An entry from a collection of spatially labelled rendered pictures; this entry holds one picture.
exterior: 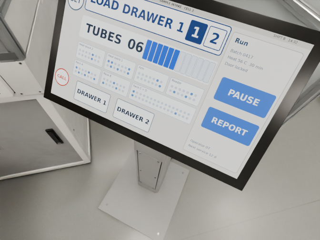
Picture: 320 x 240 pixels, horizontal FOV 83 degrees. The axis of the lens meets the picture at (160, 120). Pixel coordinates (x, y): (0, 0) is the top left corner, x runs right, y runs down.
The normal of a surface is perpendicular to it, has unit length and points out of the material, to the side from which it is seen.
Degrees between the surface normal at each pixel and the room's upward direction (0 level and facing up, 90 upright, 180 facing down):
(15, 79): 90
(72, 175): 0
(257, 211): 1
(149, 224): 3
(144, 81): 50
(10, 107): 90
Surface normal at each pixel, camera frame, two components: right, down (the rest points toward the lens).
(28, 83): 0.24, 0.82
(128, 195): 0.06, -0.51
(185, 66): -0.28, 0.21
